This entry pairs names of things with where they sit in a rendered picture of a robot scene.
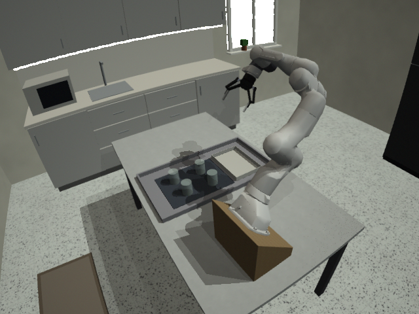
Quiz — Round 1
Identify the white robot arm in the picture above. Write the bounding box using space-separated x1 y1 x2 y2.
228 45 327 236

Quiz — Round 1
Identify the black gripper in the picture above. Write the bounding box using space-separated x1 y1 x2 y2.
222 73 257 112

